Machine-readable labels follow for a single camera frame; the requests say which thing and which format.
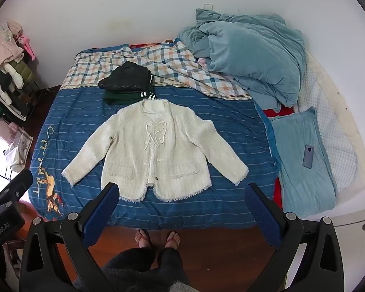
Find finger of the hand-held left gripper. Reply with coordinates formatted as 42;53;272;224
0;169;34;212

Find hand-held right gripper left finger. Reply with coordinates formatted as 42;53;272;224
18;182;120;292

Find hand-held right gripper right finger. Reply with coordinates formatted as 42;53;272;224
244;183;345;292

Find white tweed jacket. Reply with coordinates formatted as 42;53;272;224
61;98;249;203

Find rack of hanging clothes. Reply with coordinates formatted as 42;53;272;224
0;20;52;122

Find beige printed cloth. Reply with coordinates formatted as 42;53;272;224
9;125;34;171

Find person's left foot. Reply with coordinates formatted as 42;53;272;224
134;229;153;251

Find person's foot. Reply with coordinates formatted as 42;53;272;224
163;230;182;251
134;229;153;251

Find light blue pillow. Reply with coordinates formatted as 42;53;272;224
269;106;337;218

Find grey smartphone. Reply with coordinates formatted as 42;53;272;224
302;145;315;169

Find person's dark pants legs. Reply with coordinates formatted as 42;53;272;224
102;247;191;292

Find person's right foot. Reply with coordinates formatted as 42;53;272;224
163;230;182;251

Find blue striped bedsheet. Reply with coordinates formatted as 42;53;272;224
28;87;280;230

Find red cloth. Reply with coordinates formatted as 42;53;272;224
260;106;285;210

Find white quilted mattress pad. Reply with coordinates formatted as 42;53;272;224
296;64;358;193

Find green garment with striped cuffs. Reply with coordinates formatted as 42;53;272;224
103;74;157;106

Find cream padded bed edge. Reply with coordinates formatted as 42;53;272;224
306;52;365;193

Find black folded garment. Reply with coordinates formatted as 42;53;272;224
98;61;154;95

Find pink hanging item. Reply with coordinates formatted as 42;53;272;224
18;35;37;61

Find light blue duvet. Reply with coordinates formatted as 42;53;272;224
178;9;307;113

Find plaid blanket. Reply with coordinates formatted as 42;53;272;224
62;41;253;101

